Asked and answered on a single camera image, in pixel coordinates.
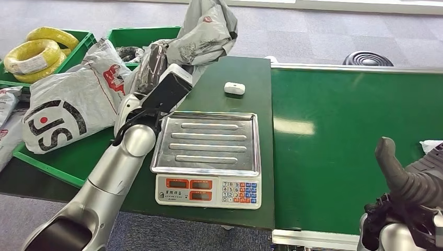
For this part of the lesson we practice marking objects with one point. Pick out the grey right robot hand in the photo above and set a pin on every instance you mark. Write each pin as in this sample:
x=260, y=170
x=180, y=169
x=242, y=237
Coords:
x=412, y=183

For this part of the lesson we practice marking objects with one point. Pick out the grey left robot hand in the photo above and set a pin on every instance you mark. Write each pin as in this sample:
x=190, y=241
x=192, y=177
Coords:
x=152, y=67

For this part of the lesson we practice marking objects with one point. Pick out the grey plastic mail package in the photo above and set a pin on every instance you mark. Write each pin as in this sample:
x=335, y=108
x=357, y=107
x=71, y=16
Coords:
x=207, y=31

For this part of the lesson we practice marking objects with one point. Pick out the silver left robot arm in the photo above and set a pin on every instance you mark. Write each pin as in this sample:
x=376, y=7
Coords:
x=110, y=176

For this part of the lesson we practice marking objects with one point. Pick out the white plastic package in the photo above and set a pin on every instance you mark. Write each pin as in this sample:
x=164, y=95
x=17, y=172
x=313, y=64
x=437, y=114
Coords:
x=430, y=145

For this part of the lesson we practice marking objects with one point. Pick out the large grey package black logo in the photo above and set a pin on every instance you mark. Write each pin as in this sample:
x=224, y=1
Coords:
x=72, y=104

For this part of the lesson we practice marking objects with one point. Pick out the steel scale weighing pan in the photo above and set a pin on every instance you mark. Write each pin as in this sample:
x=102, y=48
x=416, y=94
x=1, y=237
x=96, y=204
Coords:
x=207, y=143

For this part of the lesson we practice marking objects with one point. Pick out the large shallow green plastic basket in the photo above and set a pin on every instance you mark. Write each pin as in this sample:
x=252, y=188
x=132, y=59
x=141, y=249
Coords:
x=69, y=162

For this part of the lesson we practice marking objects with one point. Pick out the white electronic weighing scale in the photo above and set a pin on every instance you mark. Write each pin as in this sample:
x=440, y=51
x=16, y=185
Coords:
x=207, y=192

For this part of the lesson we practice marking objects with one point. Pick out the small grey plastic package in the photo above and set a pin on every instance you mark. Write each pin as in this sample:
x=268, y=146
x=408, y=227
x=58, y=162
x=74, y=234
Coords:
x=7, y=101

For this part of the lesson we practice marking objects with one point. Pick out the flat grey plastic package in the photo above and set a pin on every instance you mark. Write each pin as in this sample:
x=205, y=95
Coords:
x=7, y=138

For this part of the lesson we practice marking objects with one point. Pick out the green bin with wrapped coils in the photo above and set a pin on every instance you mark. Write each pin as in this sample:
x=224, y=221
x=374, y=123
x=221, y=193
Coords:
x=138, y=36

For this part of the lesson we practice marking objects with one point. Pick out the green bin with yellow coils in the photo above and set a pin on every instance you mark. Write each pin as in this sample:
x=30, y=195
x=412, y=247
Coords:
x=80, y=46

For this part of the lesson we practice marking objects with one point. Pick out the dark green work table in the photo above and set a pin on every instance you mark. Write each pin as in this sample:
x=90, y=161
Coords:
x=228, y=104

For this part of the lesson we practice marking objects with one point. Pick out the small white rounded case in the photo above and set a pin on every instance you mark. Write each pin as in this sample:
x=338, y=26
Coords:
x=234, y=88

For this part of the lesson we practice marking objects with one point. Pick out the green conveyor belt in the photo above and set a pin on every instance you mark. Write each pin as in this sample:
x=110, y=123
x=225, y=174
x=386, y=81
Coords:
x=328, y=138

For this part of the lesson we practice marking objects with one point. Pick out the white conveyor end cap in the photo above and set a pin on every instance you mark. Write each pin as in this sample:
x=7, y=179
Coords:
x=271, y=59

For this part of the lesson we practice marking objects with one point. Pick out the black ribbed round object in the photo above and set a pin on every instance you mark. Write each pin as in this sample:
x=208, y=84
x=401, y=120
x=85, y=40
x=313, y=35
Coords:
x=368, y=59

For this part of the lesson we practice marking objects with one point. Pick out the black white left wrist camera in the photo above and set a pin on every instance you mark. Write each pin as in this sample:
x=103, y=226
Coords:
x=166, y=93

